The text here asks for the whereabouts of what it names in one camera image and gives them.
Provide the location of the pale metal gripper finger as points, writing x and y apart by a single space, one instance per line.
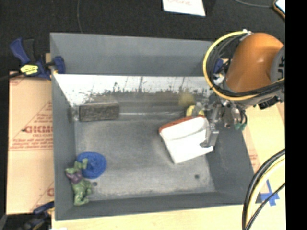
214 138
207 133

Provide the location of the white box with red edge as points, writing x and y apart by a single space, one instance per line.
184 138

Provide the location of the yellow toy fruit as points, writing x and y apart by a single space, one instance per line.
192 110

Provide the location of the grey metal bin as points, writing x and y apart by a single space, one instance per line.
134 152

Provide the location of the dark green flat block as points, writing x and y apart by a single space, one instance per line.
98 112

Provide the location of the green toy figure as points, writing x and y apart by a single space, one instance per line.
80 190

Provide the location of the brown cardboard board red print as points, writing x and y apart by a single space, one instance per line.
28 118

